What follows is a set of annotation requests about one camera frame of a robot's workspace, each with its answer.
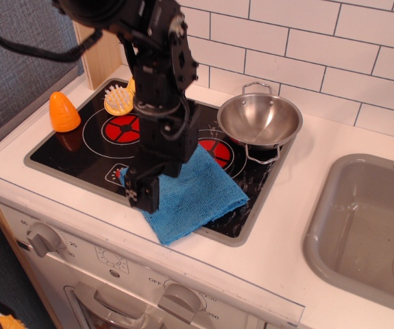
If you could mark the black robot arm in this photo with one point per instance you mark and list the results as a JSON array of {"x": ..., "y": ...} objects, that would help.
[{"x": 154, "y": 36}]

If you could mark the orange toy carrot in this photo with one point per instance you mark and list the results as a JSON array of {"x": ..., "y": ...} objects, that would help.
[{"x": 63, "y": 115}]

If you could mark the grey oven door handle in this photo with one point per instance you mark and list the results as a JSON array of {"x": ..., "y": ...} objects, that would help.
[{"x": 113, "y": 309}]

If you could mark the left grey oven knob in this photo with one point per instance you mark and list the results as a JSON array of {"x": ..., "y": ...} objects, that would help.
[{"x": 43, "y": 239}]

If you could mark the grey sink basin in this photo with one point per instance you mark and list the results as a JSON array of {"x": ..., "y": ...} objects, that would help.
[{"x": 350, "y": 240}]

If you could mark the orange fuzzy object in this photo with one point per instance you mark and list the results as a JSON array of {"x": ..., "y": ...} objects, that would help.
[{"x": 10, "y": 322}]

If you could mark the right grey oven knob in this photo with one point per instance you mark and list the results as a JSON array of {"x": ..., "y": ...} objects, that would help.
[{"x": 180, "y": 302}]

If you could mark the steel bowl with handles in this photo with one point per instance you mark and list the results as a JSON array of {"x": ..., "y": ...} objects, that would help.
[{"x": 259, "y": 120}]

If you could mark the yellow dish brush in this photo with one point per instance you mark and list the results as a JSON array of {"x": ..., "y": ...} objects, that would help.
[{"x": 119, "y": 100}]

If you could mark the blue towel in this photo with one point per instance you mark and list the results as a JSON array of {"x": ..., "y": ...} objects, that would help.
[{"x": 203, "y": 192}]

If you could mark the black toy stove top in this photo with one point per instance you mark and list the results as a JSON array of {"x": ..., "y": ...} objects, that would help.
[{"x": 93, "y": 155}]

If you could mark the grey oven knob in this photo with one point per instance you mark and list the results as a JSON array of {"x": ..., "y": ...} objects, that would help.
[
  {"x": 180, "y": 302},
  {"x": 43, "y": 239}
]

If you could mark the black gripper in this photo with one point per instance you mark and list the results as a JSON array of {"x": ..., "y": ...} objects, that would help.
[{"x": 167, "y": 141}]

